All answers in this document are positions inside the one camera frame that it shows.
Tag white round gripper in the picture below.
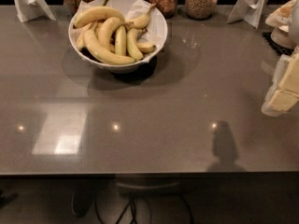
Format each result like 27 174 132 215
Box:
262 0 299 117

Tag small right yellow banana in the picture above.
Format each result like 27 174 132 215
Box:
137 42 156 53

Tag upper right yellow banana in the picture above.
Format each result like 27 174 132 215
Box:
127 4 156 29

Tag right centre yellow banana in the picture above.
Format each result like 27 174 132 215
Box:
127 28 147 61

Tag white ceramic bowl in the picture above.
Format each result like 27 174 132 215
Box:
68 0 168 73

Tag upright centre yellow banana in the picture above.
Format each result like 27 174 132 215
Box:
115 25 126 56

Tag curved middle yellow banana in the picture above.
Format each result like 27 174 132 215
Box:
97 17 134 50

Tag long front yellow banana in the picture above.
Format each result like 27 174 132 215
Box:
83 29 135 65

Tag top yellow banana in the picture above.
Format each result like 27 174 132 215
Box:
73 6 124 28

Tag left thin yellow banana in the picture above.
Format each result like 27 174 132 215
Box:
76 21 97 50

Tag right white card stand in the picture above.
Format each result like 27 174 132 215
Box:
227 0 268 29

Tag white card stand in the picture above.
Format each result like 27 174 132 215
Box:
227 0 268 29
14 0 56 22

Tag right glass jar of grains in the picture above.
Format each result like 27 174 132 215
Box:
185 0 218 20

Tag dark shoe under table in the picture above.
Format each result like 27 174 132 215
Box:
71 181 94 217

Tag left white card stand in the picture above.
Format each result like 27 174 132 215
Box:
14 0 56 22

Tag grey table base plate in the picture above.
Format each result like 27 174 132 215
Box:
116 174 182 195

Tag black cables under table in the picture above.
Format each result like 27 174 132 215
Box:
93 192 195 224

